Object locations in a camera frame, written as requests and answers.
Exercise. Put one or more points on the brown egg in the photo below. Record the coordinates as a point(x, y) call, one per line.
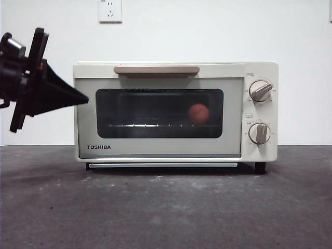
point(198, 113)

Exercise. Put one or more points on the beige oven knob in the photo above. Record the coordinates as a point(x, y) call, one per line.
point(260, 91)
point(259, 133)

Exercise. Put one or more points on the black oven foot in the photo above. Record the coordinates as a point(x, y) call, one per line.
point(260, 168)
point(87, 166)

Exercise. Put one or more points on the white wall socket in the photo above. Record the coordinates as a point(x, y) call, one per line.
point(110, 11)

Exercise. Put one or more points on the silver crumb tray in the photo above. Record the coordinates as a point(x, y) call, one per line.
point(124, 165)

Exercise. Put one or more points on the cream Toshiba toaster oven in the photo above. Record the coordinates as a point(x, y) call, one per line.
point(262, 70)

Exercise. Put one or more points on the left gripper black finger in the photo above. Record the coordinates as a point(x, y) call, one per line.
point(52, 101)
point(54, 80)

